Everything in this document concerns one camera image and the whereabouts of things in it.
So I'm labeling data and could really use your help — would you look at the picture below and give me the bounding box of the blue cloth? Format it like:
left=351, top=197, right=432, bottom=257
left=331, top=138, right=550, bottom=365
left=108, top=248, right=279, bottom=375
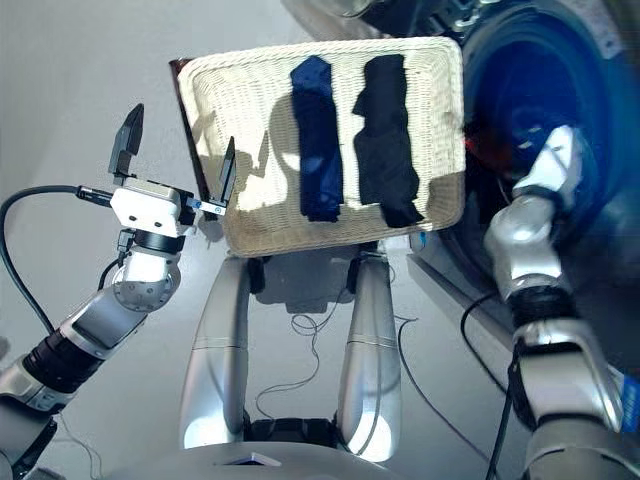
left=289, top=55, right=345, bottom=224

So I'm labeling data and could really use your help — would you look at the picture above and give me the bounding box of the black cloth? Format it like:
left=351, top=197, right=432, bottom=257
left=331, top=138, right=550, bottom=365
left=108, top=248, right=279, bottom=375
left=351, top=53, right=426, bottom=229

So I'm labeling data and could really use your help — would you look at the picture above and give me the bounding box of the pale woven basket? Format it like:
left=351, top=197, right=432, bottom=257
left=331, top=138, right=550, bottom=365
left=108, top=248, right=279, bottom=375
left=177, top=35, right=467, bottom=259

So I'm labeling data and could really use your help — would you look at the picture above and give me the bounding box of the grey washing machine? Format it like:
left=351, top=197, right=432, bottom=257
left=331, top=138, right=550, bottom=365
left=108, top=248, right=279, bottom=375
left=279, top=0, right=640, bottom=431

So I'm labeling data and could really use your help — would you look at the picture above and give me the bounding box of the silver robot leg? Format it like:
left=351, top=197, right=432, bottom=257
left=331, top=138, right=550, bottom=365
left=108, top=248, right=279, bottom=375
left=337, top=252, right=404, bottom=464
left=179, top=257, right=266, bottom=449

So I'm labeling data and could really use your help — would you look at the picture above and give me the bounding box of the silver robot torso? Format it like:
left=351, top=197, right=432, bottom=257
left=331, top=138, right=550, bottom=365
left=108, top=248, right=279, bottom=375
left=99, top=417, right=401, bottom=480

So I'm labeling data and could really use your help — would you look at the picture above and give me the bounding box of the blue energy label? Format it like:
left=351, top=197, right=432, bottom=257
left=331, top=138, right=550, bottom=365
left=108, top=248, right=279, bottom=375
left=619, top=372, right=640, bottom=434

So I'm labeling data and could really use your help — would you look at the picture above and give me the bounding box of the thin floor cable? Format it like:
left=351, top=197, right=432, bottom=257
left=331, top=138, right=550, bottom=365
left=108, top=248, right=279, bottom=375
left=254, top=269, right=419, bottom=416

